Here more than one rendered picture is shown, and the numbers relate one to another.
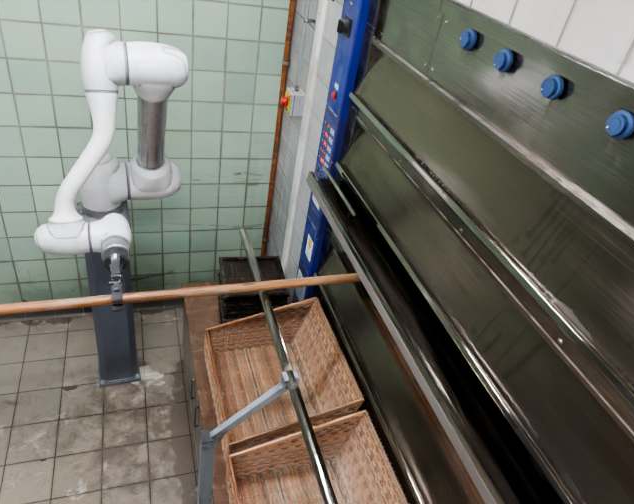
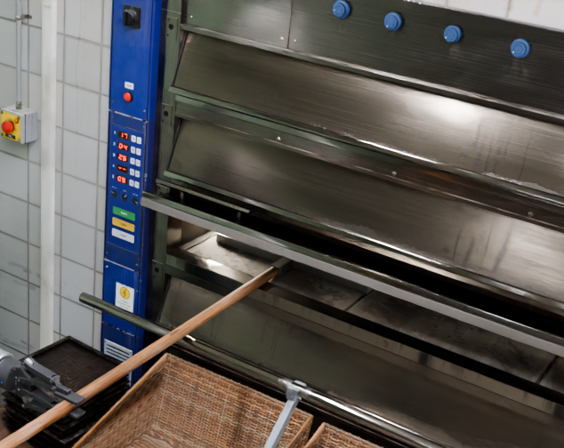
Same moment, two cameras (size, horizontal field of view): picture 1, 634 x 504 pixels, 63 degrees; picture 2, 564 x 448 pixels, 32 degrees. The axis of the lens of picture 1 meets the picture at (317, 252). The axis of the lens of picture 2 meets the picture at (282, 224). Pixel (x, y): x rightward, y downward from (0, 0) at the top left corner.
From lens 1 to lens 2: 1.51 m
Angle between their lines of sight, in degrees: 34
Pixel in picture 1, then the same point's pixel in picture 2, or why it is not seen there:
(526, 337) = (496, 229)
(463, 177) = (382, 126)
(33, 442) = not seen: outside the picture
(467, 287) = (420, 220)
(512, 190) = (439, 120)
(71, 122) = not seen: outside the picture
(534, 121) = (440, 62)
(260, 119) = not seen: outside the picture
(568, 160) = (484, 83)
